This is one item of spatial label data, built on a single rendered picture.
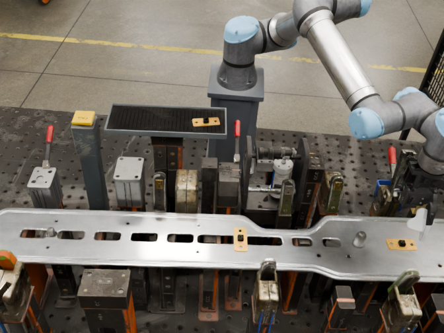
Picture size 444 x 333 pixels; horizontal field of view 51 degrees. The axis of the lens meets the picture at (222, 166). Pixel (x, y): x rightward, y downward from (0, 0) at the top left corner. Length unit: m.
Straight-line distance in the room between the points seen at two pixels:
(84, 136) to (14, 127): 0.82
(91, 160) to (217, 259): 0.56
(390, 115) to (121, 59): 3.20
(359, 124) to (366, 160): 1.06
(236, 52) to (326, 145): 0.75
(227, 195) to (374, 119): 0.54
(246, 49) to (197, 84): 2.13
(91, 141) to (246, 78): 0.59
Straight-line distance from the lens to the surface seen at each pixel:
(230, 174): 1.41
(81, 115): 1.52
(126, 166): 1.40
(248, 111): 1.76
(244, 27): 1.65
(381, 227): 1.48
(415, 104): 1.19
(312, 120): 3.52
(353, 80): 1.16
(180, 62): 4.04
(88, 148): 1.55
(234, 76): 1.71
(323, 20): 1.26
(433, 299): 1.41
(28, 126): 2.30
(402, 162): 1.43
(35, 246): 1.39
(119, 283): 1.24
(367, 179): 2.10
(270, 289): 1.21
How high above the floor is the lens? 2.06
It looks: 43 degrees down
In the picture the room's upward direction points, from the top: 4 degrees clockwise
